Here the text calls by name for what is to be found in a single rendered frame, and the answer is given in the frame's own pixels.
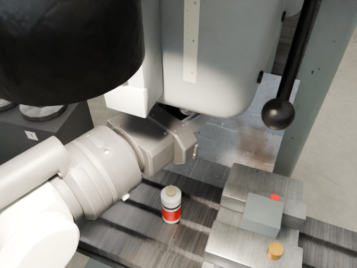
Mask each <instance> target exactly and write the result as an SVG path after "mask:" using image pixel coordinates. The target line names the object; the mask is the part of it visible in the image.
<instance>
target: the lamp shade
mask: <svg viewBox="0 0 357 268"><path fill-rule="evenodd" d="M144 59H145V39H144V32H143V20H142V8H141V0H0V98H1V99H3V100H5V101H8V102H12V103H16V104H21V105H28V106H59V105H67V104H73V103H78V102H82V101H86V100H89V99H92V98H95V97H98V96H100V95H103V94H105V93H107V92H110V91H112V90H114V89H115V88H117V87H119V86H120V85H122V84H124V83H125V82H126V81H128V80H129V79H130V78H131V77H132V76H134V75H135V73H136V72H137V71H138V70H139V69H140V67H141V66H142V63H143V61H144Z"/></svg>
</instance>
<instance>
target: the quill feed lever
mask: <svg viewBox="0 0 357 268"><path fill-rule="evenodd" d="M318 1H319V0H304V2H303V5H302V9H301V13H300V16H299V20H298V22H297V26H296V30H295V33H294V37H293V40H292V43H291V47H290V51H289V53H288V57H287V60H286V64H285V68H284V71H283V75H282V78H281V81H280V84H279V88H278V91H277V95H276V98H273V99H271V100H269V101H268V102H267V103H266V104H265V105H264V106H263V108H262V110H261V118H262V121H263V123H264V124H265V125H266V126H267V127H268V128H270V129H272V130H284V129H286V128H288V127H289V126H290V125H291V124H292V123H293V121H294V119H295V109H294V107H293V105H292V104H291V103H290V102H289V100H290V96H291V92H292V89H293V85H294V82H295V78H296V75H297V72H298V69H299V65H300V62H301V58H302V55H303V51H304V48H305V44H306V42H307V38H308V34H309V31H310V28H311V24H312V20H313V17H314V14H315V11H316V7H317V4H318Z"/></svg>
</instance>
